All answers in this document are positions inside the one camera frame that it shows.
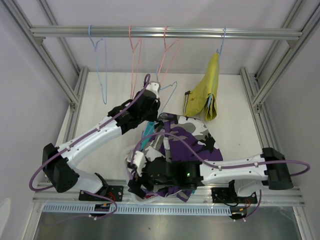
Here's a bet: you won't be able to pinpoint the teal trousers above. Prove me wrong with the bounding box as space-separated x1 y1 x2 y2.
140 121 155 151

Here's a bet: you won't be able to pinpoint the purple grey camouflage trousers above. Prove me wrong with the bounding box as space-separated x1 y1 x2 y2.
133 112 223 202

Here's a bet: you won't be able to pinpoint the pink wire hanger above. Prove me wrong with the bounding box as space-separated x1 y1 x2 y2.
128 25 143 99

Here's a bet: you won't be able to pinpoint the light blue wire hanger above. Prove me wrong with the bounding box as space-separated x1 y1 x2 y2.
88 25 108 105

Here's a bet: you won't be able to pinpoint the white plastic basket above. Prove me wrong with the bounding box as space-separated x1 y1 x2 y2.
121 145 161 205

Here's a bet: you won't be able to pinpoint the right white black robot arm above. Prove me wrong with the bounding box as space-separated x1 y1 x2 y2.
127 147 293 202

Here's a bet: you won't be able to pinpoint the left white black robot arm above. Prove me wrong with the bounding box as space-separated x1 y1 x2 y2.
42 90 161 201

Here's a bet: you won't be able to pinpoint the olive yellow trousers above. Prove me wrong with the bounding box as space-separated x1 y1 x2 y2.
183 53 219 122

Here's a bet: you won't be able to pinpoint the blue hanger under olive trousers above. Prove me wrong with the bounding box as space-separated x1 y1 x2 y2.
207 27 227 108

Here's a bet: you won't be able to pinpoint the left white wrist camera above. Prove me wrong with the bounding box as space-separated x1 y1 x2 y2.
146 81 161 98

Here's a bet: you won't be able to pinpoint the aluminium hanging rail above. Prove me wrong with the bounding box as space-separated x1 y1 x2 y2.
30 25 303 41

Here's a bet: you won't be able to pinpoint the right aluminium frame posts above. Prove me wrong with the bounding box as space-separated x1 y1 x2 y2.
239 0 320 171

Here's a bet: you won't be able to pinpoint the aluminium frame posts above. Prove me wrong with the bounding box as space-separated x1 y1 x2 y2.
239 0 320 171
0 0 89 143

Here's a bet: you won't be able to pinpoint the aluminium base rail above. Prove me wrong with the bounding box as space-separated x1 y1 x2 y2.
32 178 306 207

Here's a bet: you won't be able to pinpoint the white slotted cable duct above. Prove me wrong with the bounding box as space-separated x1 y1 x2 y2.
42 203 232 216

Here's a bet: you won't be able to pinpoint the left aluminium frame posts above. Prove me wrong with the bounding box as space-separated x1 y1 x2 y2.
0 0 89 143

